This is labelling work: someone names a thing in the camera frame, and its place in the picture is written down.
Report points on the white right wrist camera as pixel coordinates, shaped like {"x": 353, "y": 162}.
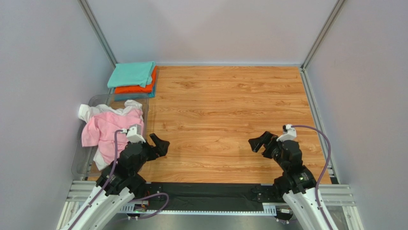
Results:
{"x": 289, "y": 133}

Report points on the aluminium corner post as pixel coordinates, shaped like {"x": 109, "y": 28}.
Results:
{"x": 311, "y": 70}
{"x": 84, "y": 4}

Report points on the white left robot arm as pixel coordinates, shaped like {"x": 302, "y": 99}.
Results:
{"x": 119, "y": 183}

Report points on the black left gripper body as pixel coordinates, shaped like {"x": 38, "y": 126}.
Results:
{"x": 145, "y": 153}

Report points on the folded orange t-shirt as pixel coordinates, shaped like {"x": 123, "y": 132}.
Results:
{"x": 138, "y": 89}

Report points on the left aluminium corner post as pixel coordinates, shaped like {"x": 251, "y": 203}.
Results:
{"x": 84, "y": 4}

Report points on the right aluminium corner post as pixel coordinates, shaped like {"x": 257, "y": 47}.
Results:
{"x": 311, "y": 70}

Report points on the pink t-shirt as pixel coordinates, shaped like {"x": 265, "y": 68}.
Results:
{"x": 100, "y": 131}

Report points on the folded mint green t-shirt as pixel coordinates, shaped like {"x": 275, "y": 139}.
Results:
{"x": 130, "y": 74}

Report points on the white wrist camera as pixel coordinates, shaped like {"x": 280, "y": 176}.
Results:
{"x": 134, "y": 134}
{"x": 289, "y": 133}

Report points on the aluminium front frame rail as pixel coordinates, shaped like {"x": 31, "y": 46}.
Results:
{"x": 332, "y": 194}

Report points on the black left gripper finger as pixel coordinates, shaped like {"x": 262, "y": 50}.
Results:
{"x": 162, "y": 147}
{"x": 156, "y": 140}

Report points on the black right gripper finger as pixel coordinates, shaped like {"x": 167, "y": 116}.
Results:
{"x": 267, "y": 137}
{"x": 256, "y": 143}

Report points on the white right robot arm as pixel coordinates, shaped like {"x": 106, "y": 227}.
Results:
{"x": 297, "y": 186}

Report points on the folded teal t-shirt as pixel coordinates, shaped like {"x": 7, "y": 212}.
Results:
{"x": 134, "y": 96}

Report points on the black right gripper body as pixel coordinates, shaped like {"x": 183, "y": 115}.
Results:
{"x": 267, "y": 146}

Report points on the clear plastic bin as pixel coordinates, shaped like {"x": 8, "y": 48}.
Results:
{"x": 84, "y": 164}

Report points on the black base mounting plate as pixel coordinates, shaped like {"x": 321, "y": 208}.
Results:
{"x": 214, "y": 196}

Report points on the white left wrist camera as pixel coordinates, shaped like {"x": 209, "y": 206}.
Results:
{"x": 134, "y": 134}

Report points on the white t-shirt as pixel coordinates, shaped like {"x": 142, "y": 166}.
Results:
{"x": 101, "y": 123}

